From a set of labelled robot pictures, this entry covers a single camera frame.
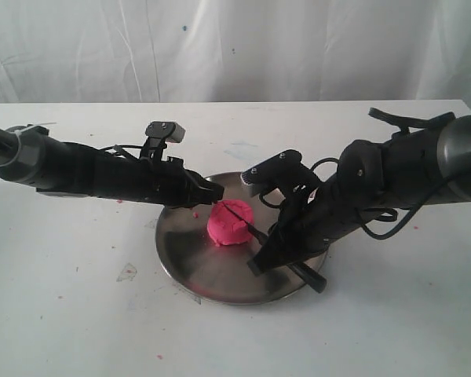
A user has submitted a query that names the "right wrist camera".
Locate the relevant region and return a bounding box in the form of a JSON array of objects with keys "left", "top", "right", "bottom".
[{"left": 240, "top": 149, "right": 302, "bottom": 197}]

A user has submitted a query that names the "round steel plate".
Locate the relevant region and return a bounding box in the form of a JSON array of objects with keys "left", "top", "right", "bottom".
[{"left": 154, "top": 170, "right": 333, "bottom": 306}]

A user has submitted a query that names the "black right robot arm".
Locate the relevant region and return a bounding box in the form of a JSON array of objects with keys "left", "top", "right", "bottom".
[{"left": 241, "top": 108, "right": 471, "bottom": 274}]

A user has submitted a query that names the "pink clay half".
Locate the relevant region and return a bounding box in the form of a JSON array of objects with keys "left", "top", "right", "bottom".
[{"left": 206, "top": 199, "right": 254, "bottom": 247}]

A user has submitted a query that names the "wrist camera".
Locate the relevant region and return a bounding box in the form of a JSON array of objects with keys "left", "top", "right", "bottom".
[
  {"left": 145, "top": 121, "right": 185, "bottom": 144},
  {"left": 240, "top": 149, "right": 302, "bottom": 197}
]

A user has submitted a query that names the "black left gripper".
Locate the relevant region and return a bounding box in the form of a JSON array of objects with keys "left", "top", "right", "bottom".
[{"left": 93, "top": 155, "right": 225, "bottom": 209}]

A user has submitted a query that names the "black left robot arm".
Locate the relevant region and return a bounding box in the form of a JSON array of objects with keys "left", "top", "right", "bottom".
[{"left": 0, "top": 121, "right": 224, "bottom": 208}]

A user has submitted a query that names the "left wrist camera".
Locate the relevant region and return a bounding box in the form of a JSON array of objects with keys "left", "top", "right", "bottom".
[{"left": 145, "top": 121, "right": 185, "bottom": 144}]

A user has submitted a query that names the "white backdrop sheet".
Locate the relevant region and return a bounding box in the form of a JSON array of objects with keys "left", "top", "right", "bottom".
[{"left": 0, "top": 1, "right": 471, "bottom": 107}]

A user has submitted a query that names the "black knife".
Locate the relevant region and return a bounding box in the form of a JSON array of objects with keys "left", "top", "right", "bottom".
[{"left": 224, "top": 204, "right": 327, "bottom": 294}]

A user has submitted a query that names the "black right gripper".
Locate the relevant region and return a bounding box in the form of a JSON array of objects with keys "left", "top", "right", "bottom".
[{"left": 247, "top": 174, "right": 377, "bottom": 275}]

